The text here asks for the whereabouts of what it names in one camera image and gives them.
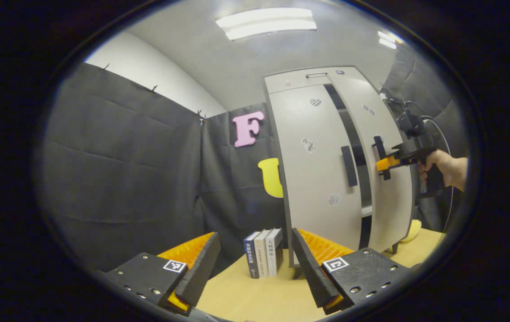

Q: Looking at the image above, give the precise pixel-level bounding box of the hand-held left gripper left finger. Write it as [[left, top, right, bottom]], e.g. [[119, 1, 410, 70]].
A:
[[104, 231, 221, 316]]

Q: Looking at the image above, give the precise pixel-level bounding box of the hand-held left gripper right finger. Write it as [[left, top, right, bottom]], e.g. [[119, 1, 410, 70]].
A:
[[291, 228, 413, 315]]

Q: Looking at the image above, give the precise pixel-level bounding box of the black door handle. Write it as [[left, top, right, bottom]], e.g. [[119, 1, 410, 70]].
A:
[[373, 136, 392, 181], [341, 145, 358, 187]]

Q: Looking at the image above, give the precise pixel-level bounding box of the grey cabinet door cube sticker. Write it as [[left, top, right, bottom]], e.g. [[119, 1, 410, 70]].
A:
[[324, 80, 415, 253]]

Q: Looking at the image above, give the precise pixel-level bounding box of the grey double-door shoe cabinet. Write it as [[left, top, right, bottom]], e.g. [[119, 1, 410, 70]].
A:
[[263, 66, 416, 268]]

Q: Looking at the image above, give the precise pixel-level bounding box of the grey cabinet door checkered sticker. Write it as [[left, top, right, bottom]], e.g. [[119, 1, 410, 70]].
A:
[[267, 84, 363, 264]]

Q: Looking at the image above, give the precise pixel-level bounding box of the grey cabinet drawer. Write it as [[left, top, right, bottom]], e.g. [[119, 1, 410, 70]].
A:
[[264, 66, 369, 94]]

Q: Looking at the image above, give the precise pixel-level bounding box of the white book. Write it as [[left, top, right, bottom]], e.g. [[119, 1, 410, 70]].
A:
[[266, 228, 283, 276]]

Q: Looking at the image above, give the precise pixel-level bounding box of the cream book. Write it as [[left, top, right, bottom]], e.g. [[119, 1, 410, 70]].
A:
[[254, 229, 272, 278]]

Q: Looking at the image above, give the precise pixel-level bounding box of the navy book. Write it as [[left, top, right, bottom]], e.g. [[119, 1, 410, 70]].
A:
[[244, 231, 261, 279]]

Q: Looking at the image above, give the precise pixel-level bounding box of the black backdrop cloth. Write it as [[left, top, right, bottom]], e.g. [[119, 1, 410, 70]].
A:
[[36, 42, 470, 273]]

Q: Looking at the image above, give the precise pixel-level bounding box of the large ceiling light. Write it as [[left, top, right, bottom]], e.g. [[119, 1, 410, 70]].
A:
[[215, 8, 317, 42]]

